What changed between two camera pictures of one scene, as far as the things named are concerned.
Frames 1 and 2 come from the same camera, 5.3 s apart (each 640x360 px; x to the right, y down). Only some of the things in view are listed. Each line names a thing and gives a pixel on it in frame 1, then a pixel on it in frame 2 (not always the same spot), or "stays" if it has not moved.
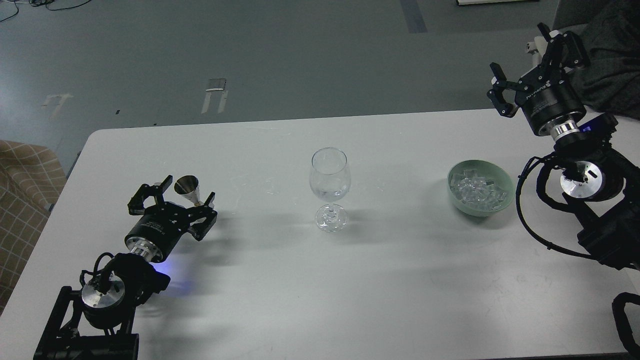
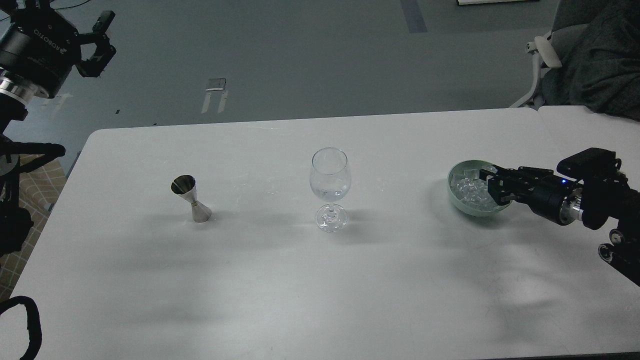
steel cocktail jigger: [188, 186] stays
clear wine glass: [330, 180] stays
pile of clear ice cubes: [473, 189] stays
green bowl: [479, 188] stays
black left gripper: [158, 231] to [38, 46]
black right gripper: [547, 97] to [543, 192]
